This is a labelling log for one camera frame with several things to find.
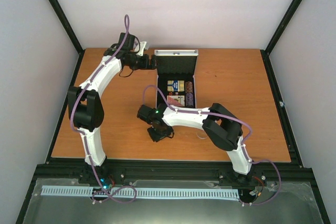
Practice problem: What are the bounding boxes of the aluminium poker case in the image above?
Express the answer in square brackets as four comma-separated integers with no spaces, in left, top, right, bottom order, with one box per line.
[154,49,199,108]

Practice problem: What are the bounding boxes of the blue texas holdem card deck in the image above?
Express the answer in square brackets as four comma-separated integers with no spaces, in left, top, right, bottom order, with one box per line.
[167,80,185,92]

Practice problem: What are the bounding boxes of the red playing card deck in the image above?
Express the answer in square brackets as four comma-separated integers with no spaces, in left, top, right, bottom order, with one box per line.
[167,95,185,107]

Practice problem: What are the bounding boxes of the brown black poker chip stack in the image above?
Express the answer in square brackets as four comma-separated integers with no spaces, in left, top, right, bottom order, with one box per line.
[185,81,194,93]

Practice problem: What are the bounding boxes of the clear round tube lid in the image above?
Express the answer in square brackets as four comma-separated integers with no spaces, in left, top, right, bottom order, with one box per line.
[196,132,208,140]

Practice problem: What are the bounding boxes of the purple poker chip tube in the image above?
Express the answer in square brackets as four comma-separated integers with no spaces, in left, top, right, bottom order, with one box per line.
[185,92,195,108]

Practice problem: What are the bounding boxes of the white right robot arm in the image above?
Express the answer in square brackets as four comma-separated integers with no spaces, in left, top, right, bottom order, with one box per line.
[137,103,253,176]

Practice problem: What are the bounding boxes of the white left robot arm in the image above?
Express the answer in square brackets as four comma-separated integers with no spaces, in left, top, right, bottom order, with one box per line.
[67,33,155,184]

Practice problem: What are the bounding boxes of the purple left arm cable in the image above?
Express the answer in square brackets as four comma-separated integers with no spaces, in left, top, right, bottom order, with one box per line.
[68,14,137,204]

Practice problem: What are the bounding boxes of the light blue cable duct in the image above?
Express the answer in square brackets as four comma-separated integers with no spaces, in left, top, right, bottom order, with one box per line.
[40,185,239,201]

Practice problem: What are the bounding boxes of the black aluminium frame rail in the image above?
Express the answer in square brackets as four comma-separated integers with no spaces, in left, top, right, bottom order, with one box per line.
[33,0,85,54]

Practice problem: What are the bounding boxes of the black front frame rail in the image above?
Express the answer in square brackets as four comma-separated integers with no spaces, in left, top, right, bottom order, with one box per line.
[33,158,314,186]

